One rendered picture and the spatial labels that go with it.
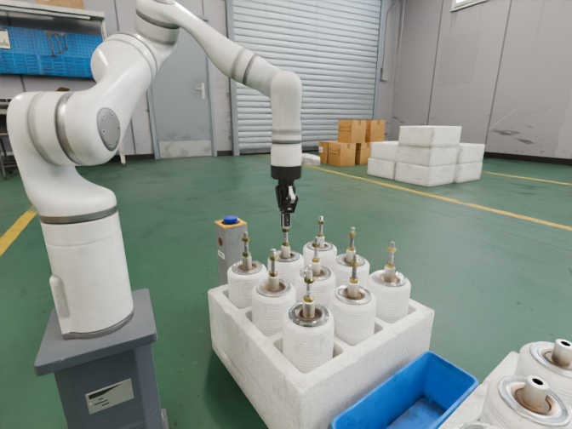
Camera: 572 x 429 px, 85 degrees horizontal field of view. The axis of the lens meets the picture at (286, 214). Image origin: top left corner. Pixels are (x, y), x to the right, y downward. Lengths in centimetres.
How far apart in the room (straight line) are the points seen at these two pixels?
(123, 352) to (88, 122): 32
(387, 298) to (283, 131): 43
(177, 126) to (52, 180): 502
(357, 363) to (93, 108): 58
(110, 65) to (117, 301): 34
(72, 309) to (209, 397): 41
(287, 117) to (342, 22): 619
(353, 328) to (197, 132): 508
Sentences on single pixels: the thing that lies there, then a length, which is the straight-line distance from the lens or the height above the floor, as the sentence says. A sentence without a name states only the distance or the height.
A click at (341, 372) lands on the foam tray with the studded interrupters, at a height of 17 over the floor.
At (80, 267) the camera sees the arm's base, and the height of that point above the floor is 41.
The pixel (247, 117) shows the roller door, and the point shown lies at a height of 65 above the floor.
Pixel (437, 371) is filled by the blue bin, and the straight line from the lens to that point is 81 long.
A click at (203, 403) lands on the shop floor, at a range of 82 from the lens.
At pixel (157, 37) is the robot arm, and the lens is 82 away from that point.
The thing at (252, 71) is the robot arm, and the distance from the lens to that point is 74.
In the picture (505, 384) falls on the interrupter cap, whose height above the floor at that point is 25.
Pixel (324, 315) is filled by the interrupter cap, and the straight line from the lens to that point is 61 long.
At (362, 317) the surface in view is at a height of 23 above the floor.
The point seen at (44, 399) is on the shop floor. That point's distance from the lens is 97.
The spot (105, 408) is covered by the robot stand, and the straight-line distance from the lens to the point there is 60.
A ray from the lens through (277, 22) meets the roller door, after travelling 616.
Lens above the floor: 60
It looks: 17 degrees down
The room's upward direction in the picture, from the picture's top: straight up
